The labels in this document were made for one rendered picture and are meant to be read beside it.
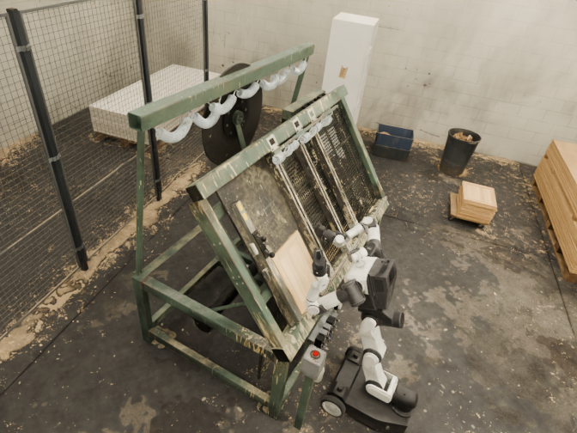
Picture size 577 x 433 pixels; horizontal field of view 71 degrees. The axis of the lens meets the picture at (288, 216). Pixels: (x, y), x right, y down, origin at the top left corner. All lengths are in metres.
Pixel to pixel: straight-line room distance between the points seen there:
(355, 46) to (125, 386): 5.01
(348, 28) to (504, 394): 4.76
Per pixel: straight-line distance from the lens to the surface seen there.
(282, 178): 2.88
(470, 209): 5.84
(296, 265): 2.93
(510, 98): 7.90
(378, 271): 2.64
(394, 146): 7.01
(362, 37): 6.19
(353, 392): 3.53
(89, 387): 3.80
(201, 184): 2.30
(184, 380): 3.68
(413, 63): 7.64
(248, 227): 2.57
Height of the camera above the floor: 3.15
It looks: 37 degrees down
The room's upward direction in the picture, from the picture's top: 7 degrees clockwise
